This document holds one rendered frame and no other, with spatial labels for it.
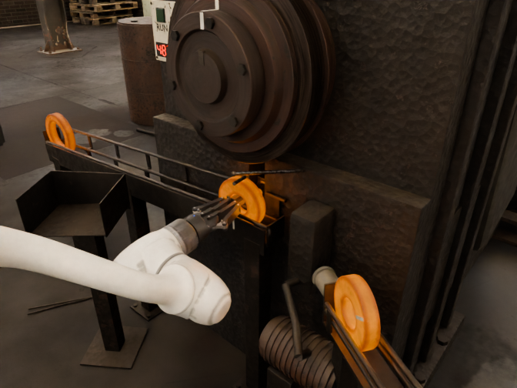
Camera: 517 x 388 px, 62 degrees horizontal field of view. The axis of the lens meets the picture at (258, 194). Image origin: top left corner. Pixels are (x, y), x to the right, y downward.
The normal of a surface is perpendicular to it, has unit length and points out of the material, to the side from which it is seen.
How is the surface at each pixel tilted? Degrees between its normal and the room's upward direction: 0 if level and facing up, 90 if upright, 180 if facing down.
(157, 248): 13
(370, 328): 68
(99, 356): 0
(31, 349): 0
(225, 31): 90
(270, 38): 61
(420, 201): 0
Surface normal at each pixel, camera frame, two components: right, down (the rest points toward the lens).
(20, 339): 0.00, -0.88
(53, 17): 0.76, 0.32
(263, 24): 0.21, -0.18
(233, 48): -0.65, 0.36
